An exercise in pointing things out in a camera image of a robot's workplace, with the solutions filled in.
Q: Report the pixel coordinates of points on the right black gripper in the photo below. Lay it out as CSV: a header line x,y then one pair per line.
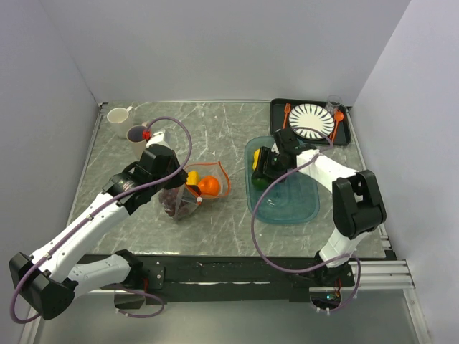
x,y
265,155

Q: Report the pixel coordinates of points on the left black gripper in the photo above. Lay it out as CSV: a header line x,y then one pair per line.
x,y
179,179

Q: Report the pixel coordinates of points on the yellow pear-shaped gourd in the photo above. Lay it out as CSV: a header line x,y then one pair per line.
x,y
256,155

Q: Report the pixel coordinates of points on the green lime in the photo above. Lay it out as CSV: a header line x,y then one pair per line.
x,y
260,183

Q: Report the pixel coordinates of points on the purple grape bunch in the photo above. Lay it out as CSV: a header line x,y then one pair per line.
x,y
177,203

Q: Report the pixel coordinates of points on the clear zip top bag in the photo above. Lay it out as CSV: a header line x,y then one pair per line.
x,y
208,169

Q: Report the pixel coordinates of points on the orange mandarin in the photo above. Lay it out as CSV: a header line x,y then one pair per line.
x,y
209,187

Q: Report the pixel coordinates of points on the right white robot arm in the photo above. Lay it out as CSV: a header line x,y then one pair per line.
x,y
357,204

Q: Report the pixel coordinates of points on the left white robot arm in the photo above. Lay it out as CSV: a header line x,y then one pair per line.
x,y
52,277

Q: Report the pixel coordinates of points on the beige mug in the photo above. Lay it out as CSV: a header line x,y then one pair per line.
x,y
137,137

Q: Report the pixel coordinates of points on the orange plastic fork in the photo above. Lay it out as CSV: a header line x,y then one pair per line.
x,y
286,115

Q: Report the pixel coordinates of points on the teal plastic tray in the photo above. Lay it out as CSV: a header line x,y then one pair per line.
x,y
293,201

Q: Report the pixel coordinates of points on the white mug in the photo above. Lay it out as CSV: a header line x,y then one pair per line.
x,y
121,120

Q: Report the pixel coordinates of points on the striped white plate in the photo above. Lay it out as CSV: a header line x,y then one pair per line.
x,y
308,120

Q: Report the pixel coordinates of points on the orange plastic spoon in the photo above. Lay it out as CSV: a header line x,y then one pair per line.
x,y
338,117

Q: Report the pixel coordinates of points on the clear drinking glass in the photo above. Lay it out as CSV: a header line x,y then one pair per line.
x,y
332,104

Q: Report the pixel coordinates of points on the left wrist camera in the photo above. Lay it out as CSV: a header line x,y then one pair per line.
x,y
159,138

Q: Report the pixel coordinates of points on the black base frame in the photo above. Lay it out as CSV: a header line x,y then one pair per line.
x,y
181,278

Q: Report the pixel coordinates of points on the aluminium rail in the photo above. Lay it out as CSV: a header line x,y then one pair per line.
x,y
376,275

